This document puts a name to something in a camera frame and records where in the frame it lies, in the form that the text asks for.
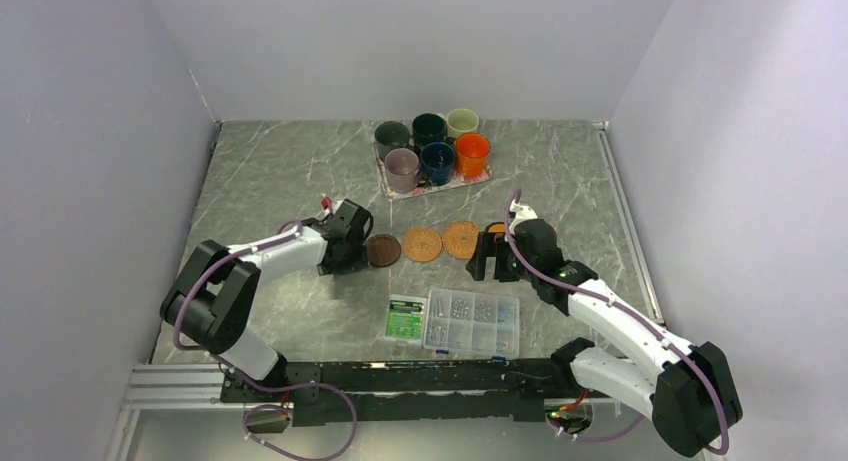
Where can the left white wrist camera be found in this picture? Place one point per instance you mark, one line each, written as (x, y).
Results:
(330, 207)

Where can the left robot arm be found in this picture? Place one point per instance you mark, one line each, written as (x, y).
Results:
(209, 303)

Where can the dark wood coaster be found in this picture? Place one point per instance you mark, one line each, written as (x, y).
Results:
(383, 250)

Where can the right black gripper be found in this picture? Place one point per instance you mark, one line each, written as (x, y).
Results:
(488, 247)

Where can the orange mug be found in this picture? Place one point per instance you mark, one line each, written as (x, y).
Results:
(472, 150)

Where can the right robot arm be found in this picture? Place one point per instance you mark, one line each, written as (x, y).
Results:
(685, 390)

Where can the dark green mug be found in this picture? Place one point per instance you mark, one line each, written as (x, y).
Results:
(429, 128)

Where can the green label small box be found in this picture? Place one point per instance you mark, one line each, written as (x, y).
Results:
(405, 320)

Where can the floral tray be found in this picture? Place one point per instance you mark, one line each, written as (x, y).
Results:
(458, 180)

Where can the grey mug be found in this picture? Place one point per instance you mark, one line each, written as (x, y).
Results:
(390, 135)

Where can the navy blue mug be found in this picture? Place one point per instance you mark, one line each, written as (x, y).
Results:
(437, 161)

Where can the right side aluminium rail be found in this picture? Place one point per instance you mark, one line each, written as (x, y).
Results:
(600, 132)

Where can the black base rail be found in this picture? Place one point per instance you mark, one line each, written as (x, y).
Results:
(523, 390)

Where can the black orange round coaster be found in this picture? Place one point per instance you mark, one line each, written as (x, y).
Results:
(497, 228)

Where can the cream mug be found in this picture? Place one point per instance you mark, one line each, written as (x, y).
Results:
(461, 121)

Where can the lilac mug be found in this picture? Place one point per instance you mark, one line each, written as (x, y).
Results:
(402, 170)

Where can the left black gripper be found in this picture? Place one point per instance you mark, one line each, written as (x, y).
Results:
(357, 260)

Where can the aluminium frame rail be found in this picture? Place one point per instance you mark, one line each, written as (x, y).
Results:
(175, 412)

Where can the clear plastic screw organizer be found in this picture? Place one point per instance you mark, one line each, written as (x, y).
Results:
(472, 323)

